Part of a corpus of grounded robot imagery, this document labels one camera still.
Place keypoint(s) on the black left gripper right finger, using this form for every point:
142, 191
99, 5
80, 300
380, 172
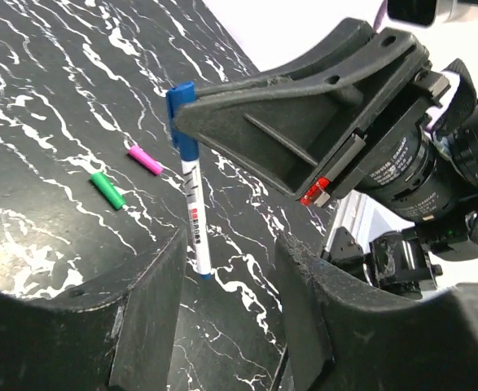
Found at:
343, 334

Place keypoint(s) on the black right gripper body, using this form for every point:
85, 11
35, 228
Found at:
392, 161

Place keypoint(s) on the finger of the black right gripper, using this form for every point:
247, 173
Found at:
273, 131
346, 38

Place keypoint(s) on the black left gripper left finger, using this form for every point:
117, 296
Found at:
114, 332

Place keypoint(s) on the white pen blue end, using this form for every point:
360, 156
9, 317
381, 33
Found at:
193, 190

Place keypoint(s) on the blue pen cap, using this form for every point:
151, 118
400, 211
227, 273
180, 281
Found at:
177, 99

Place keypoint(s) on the purple pen cap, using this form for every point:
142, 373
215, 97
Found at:
145, 160

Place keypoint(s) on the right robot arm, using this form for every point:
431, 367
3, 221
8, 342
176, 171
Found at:
398, 260

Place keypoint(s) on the dark green pen cap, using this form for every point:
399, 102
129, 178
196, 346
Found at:
104, 185

